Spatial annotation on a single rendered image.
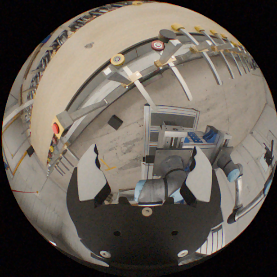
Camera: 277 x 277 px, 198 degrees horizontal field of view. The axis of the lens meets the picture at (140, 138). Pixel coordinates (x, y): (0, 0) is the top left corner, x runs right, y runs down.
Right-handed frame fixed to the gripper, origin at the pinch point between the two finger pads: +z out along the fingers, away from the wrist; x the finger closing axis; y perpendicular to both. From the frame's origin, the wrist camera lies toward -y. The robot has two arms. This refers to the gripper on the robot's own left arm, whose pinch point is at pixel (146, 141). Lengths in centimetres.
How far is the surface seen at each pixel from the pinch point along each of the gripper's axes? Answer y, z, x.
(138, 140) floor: 78, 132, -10
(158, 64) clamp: -24, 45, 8
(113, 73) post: -12.2, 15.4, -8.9
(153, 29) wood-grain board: -55, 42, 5
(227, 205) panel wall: 161, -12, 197
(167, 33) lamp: -30.5, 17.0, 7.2
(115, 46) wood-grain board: -39, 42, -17
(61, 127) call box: 1.2, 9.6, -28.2
